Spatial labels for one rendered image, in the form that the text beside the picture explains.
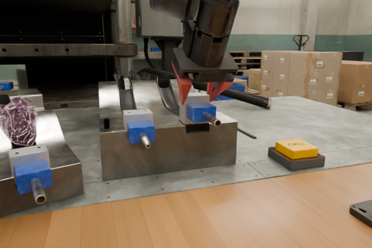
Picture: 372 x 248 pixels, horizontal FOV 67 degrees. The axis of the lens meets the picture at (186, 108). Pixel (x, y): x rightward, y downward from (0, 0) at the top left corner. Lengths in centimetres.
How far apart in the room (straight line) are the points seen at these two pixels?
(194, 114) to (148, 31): 93
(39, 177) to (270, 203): 34
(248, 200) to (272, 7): 797
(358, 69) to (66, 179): 478
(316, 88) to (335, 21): 518
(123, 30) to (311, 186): 94
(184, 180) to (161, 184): 4
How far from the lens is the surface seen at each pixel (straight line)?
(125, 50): 121
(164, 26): 139
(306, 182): 56
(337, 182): 58
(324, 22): 923
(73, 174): 49
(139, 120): 51
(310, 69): 433
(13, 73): 133
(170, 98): 76
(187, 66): 46
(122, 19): 123
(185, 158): 55
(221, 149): 57
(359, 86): 513
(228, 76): 50
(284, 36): 851
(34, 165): 47
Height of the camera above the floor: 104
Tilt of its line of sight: 13 degrees down
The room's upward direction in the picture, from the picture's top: straight up
